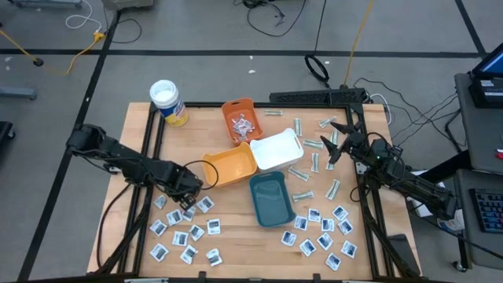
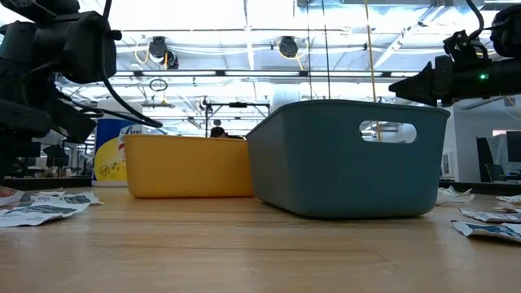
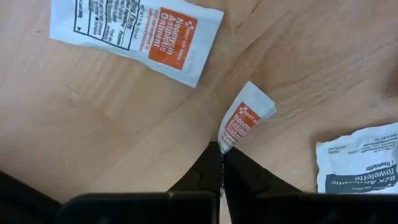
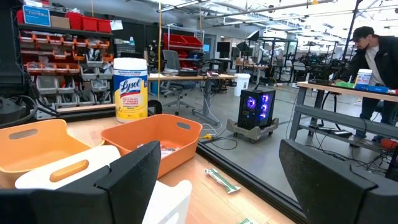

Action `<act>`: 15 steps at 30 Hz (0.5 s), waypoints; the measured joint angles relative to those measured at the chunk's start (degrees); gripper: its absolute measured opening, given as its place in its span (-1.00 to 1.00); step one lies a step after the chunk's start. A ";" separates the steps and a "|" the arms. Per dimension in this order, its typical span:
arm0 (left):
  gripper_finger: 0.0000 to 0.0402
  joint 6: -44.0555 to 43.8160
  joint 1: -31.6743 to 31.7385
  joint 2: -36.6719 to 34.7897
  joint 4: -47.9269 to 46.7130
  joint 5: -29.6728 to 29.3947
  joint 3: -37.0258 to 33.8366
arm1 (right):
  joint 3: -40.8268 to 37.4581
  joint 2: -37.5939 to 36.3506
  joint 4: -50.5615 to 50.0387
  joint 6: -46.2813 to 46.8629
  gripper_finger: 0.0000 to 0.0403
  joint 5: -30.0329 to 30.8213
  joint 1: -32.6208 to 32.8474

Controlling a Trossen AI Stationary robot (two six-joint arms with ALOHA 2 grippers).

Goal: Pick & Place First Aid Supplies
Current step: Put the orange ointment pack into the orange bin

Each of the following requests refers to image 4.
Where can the yellow plastic bin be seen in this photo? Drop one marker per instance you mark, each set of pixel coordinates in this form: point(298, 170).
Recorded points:
point(46, 149)

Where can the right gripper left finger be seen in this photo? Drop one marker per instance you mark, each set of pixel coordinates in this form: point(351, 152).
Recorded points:
point(124, 186)

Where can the grey wheeled dolly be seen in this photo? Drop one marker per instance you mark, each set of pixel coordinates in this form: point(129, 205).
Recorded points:
point(252, 133)

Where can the white plastic bin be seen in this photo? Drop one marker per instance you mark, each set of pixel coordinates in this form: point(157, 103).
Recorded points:
point(99, 157)

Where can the blue sign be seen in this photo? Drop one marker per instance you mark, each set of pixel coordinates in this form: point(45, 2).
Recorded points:
point(36, 15)

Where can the black power brick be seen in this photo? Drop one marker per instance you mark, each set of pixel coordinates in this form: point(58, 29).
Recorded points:
point(342, 133)

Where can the Lysol wipes canister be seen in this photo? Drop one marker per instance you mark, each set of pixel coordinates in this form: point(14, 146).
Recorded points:
point(130, 93)

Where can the rack with red bins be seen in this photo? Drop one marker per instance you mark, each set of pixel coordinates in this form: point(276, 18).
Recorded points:
point(183, 40)

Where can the grey office chair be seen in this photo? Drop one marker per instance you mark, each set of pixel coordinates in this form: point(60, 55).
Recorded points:
point(171, 60)

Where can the green-striped bandage wrapper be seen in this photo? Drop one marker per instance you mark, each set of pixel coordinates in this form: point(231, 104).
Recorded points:
point(247, 221)
point(222, 180)

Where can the person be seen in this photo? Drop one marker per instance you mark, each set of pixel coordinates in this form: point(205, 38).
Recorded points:
point(385, 59)

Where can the red storage bin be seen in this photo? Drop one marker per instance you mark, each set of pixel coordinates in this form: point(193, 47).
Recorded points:
point(74, 21)
point(104, 26)
point(90, 23)

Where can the small red-print white packet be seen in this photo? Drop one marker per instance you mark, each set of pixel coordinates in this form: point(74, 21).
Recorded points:
point(169, 151)
point(140, 145)

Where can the storage shelf with small bins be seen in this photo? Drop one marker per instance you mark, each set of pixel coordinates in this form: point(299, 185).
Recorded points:
point(62, 67)

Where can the green container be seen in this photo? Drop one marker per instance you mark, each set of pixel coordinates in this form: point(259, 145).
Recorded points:
point(345, 84)

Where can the wooden desk grey legs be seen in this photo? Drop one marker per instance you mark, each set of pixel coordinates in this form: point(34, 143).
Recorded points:
point(192, 76)

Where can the red device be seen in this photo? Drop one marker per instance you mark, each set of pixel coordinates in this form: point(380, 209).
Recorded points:
point(390, 144)

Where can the black softbox light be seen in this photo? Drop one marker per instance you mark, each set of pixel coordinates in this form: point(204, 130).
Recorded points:
point(253, 35)

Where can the blue tray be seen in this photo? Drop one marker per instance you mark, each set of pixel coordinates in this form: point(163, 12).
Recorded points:
point(376, 89)

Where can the orange plastic bin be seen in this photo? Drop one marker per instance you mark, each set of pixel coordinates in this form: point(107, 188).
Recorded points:
point(174, 149)

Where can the black PC tower glowing fans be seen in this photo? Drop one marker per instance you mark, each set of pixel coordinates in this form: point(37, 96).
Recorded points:
point(245, 115)

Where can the white bucket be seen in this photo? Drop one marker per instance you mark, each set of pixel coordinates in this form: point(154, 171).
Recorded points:
point(242, 84)

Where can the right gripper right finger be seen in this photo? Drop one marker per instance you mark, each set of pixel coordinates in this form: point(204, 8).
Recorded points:
point(326, 193)

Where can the white wipes canister blue label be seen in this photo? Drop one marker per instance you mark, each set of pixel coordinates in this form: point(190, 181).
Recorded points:
point(363, 77)

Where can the black monitor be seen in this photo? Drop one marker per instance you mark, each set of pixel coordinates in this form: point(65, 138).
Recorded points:
point(223, 48)

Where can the wooden workbench grey frame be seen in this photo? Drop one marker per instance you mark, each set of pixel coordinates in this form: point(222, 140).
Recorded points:
point(326, 115)

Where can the cardboard box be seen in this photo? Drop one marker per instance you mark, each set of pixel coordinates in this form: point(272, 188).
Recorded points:
point(60, 22)

